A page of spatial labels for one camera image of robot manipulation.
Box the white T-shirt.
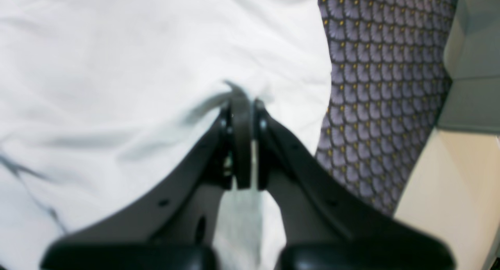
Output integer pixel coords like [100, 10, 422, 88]
[1, 0, 332, 270]

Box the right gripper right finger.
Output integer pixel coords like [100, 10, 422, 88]
[254, 100, 455, 270]

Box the white plastic bin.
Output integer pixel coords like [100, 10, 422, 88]
[436, 0, 500, 135]

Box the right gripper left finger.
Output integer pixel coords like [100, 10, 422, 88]
[41, 95, 252, 270]

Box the patterned purple tablecloth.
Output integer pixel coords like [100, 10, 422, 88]
[315, 0, 458, 216]

